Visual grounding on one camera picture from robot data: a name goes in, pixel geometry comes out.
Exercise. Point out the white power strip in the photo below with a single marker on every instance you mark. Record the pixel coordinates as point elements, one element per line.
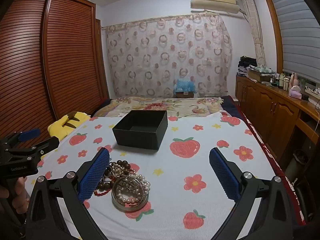
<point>312,91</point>

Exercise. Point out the brown slatted wardrobe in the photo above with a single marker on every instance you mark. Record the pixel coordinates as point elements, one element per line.
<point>50,67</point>

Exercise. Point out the yellow plush toy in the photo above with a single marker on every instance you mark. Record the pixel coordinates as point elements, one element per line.
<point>62,127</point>

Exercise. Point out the strawberry print blanket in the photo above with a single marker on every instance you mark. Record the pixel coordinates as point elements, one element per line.
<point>175,192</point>

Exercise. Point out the beige tied curtain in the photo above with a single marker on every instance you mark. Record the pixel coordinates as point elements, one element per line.
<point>257,42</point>

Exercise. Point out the dark trash bin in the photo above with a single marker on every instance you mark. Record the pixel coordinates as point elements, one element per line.
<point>298,160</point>

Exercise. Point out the grey window blind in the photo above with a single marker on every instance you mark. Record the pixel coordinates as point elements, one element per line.
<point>295,35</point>

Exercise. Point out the person's left hand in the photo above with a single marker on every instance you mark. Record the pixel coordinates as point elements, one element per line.
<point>21,192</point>

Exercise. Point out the blue plastic bag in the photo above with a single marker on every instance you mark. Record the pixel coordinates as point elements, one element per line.
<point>183,86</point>

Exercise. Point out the circle patterned curtain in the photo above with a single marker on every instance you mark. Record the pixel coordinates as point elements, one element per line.
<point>162,55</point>

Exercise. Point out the stack of folded clothes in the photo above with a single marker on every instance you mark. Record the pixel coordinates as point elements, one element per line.
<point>246,63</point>

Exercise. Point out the black jewelry box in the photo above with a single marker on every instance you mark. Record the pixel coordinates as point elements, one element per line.
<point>140,140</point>

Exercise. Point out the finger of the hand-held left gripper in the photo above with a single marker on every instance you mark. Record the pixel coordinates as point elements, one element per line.
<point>47,143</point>
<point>30,133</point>

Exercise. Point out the red patterned bed cover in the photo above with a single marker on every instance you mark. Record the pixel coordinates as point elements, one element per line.
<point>270,160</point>

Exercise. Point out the pale jade bangle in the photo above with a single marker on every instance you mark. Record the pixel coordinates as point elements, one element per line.
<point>130,205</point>

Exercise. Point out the wooden cabinet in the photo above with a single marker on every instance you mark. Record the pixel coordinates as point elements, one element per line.
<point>270,105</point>

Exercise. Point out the pink tissue box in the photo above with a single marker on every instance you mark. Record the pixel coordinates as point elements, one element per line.
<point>295,92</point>

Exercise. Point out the floral blanket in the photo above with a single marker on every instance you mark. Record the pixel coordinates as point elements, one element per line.
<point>155,106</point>

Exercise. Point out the white air conditioner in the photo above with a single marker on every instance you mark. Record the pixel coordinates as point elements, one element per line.
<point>212,3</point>

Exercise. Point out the cardboard box with cloth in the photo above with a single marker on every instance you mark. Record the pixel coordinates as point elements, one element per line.
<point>257,76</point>

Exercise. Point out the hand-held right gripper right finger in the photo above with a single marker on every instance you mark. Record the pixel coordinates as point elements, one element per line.
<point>225,175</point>

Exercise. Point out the navy bed sheet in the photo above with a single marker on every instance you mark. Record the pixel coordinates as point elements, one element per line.
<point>230,103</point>

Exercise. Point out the wooden window frame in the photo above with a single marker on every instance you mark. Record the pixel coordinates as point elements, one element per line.
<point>273,30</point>

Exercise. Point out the small cardboard box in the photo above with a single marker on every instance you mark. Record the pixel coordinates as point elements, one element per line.
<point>185,95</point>

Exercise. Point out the row of cosmetic bottles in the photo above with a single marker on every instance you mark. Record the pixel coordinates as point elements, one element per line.
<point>281,81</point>

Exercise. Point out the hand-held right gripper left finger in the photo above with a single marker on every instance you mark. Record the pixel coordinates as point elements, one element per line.
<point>95,172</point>

